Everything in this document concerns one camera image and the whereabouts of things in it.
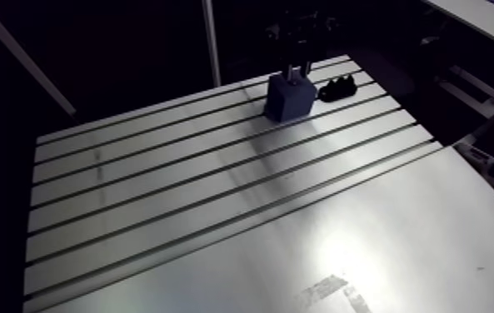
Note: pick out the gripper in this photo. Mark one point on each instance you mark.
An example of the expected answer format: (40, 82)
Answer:
(299, 41)

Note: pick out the dark blue-grey block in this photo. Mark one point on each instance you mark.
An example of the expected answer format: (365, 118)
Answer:
(289, 101)

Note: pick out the black oval holder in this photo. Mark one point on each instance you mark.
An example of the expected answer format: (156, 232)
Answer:
(337, 89)

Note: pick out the pale desk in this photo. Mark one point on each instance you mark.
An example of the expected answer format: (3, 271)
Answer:
(487, 19)

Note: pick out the pale holed strip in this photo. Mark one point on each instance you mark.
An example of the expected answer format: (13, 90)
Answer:
(493, 171)

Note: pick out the pale upright post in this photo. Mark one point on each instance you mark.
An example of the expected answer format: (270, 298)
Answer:
(211, 43)

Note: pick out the pale metal frame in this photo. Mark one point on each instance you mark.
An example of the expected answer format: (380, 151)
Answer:
(487, 102)

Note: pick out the pale slanted post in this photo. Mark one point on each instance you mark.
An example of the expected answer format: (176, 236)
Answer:
(19, 52)

